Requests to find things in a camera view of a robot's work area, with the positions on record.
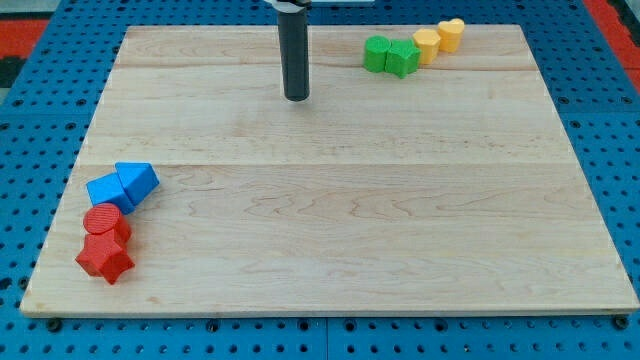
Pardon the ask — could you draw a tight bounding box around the wooden board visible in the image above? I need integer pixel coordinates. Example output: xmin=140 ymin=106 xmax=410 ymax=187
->
xmin=21 ymin=25 xmax=639 ymax=318

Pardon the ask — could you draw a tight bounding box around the green cylinder block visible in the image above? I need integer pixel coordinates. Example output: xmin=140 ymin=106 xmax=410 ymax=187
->
xmin=363 ymin=35 xmax=391 ymax=73

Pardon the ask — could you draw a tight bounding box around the green star block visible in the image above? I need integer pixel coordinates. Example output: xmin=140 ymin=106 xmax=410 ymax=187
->
xmin=384 ymin=39 xmax=421 ymax=78

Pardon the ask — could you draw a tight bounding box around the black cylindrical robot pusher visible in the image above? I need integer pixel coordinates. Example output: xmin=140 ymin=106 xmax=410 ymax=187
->
xmin=273 ymin=1 xmax=310 ymax=102

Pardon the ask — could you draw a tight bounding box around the yellow hexagon block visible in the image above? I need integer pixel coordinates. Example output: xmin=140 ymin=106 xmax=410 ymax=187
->
xmin=412 ymin=28 xmax=441 ymax=65

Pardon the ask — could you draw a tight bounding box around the blue triangle block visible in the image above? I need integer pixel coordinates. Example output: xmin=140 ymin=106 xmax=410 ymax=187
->
xmin=115 ymin=162 xmax=160 ymax=206

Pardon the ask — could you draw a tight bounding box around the yellow heart block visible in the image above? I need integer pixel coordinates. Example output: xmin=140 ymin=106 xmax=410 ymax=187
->
xmin=437 ymin=18 xmax=465 ymax=53

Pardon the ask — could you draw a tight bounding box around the blue cube block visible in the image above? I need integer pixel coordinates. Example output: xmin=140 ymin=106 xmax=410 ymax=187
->
xmin=86 ymin=173 xmax=135 ymax=215

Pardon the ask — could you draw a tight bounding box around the red cylinder block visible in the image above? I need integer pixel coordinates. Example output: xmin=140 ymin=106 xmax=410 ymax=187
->
xmin=83 ymin=203 xmax=132 ymax=243

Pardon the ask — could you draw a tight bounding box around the red star block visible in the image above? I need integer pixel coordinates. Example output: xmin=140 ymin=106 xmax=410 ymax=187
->
xmin=75 ymin=230 xmax=135 ymax=285

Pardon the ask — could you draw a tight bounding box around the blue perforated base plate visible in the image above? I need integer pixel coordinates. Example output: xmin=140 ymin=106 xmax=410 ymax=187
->
xmin=1 ymin=1 xmax=639 ymax=359

